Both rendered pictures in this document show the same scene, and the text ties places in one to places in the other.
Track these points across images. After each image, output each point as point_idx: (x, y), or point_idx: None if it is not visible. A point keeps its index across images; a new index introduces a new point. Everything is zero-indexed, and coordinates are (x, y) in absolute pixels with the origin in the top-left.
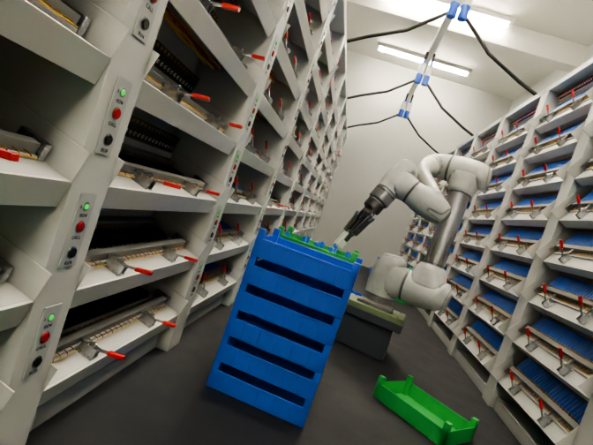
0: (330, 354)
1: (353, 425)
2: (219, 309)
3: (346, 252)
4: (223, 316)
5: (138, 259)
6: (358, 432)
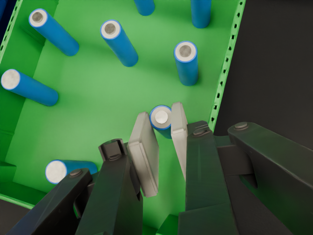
0: (264, 230)
1: (23, 215)
2: (309, 3)
3: (60, 159)
4: (275, 17)
5: None
6: (10, 219)
